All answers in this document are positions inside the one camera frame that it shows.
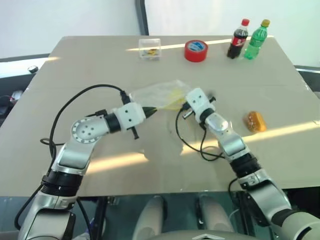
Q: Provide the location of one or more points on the red tape roll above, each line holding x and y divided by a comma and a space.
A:
196, 51

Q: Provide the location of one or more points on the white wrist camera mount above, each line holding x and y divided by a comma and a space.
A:
199, 100
130, 115

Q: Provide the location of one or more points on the green bottle yellow cap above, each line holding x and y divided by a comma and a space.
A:
255, 42

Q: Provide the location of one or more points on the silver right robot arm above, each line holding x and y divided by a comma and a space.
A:
232, 142

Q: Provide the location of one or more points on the dark window post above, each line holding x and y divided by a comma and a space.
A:
141, 17

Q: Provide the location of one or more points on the colourful small items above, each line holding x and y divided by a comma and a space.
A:
150, 52

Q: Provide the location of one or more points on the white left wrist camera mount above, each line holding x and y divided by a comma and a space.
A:
130, 115

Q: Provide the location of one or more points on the orange wrapped snack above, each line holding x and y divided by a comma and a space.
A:
255, 121

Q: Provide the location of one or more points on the clear plastic box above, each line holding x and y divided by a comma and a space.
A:
149, 50

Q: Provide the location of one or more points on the pale rounded robot leg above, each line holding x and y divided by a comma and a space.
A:
150, 217
215, 217

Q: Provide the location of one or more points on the cola bottle red cap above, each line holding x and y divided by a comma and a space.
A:
237, 41

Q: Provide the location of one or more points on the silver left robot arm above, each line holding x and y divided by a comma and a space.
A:
75, 155

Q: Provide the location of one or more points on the red and white clutter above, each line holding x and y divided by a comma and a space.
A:
13, 96

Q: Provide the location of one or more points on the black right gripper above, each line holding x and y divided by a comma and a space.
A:
188, 110

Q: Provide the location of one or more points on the black round knob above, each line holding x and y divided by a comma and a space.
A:
32, 68

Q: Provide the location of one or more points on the clear plastic bag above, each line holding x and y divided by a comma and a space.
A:
155, 96

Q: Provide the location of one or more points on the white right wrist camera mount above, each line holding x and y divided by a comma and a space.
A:
199, 100

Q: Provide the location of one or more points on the grey rounded robot torso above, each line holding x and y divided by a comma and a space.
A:
207, 235

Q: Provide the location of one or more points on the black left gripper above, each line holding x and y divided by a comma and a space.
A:
135, 133

